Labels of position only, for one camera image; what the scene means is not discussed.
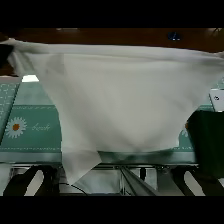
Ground white shirt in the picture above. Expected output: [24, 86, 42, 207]
[0, 38, 224, 185]

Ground silver frame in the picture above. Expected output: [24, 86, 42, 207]
[0, 161, 224, 197]

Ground black cable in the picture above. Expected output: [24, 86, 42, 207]
[58, 181, 90, 197]

